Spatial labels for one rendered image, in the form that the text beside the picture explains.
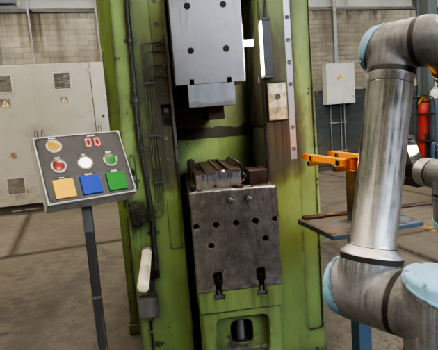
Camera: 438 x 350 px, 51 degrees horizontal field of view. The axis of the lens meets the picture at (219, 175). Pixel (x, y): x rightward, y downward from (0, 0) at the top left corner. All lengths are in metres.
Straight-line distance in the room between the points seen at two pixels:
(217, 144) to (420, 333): 1.65
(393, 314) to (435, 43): 0.60
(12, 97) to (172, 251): 5.29
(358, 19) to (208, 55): 7.71
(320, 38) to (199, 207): 7.37
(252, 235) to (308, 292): 0.53
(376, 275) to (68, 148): 1.23
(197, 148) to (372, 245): 1.49
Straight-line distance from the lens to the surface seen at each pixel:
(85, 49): 7.87
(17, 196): 7.26
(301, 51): 2.23
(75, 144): 1.88
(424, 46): 1.16
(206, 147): 2.47
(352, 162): 1.72
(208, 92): 1.98
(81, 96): 7.16
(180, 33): 2.00
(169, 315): 2.32
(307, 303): 2.42
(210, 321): 2.13
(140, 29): 2.14
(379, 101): 1.17
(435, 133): 8.90
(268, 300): 2.13
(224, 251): 2.02
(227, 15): 2.03
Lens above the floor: 1.25
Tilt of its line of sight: 8 degrees down
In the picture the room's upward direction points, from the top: 4 degrees counter-clockwise
